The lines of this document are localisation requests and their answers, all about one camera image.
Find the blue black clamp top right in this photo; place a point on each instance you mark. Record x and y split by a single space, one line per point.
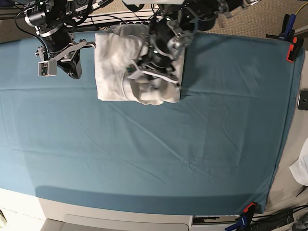
287 27

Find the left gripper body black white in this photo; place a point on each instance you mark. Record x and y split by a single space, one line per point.
152 63

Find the white cloth at right edge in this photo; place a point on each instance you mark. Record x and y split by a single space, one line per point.
299 170

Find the blue black clamp bottom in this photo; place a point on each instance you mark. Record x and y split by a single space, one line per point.
242 224

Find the orange black clamp bottom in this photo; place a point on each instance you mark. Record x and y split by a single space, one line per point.
251 207

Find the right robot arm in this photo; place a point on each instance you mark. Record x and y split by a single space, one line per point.
47 21

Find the teal table cloth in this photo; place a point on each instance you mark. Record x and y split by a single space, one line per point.
213 153

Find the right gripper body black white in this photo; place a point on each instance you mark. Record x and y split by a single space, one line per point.
48 68

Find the orange black clamp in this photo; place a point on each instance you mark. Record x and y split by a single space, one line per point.
294 49
251 207

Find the white T-shirt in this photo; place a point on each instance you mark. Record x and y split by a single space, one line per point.
115 50

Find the smartphone at table edge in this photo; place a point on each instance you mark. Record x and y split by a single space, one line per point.
302 103

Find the orange black clamp top right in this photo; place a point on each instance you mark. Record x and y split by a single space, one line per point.
294 49

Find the blue black clamp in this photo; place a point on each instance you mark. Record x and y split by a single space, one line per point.
287 27
242 224

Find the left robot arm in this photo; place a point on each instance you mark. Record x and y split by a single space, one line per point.
171 30

